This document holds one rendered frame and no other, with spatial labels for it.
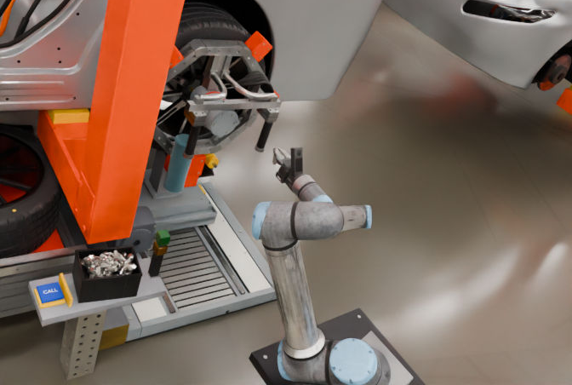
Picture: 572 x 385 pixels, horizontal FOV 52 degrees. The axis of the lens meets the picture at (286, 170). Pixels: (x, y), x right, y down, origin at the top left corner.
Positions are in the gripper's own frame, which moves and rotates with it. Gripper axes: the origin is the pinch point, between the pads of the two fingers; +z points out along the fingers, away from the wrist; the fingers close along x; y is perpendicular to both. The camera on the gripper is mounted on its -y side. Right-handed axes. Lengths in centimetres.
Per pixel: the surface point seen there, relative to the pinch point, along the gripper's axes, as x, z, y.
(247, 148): 71, 102, 83
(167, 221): -20, 32, 67
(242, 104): -15.1, 11.4, -14.5
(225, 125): -16.6, 15.9, -1.3
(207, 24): -22, 39, -34
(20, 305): -95, 1, 66
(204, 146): -12.6, 31.2, 20.8
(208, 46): -24.7, 30.5, -29.2
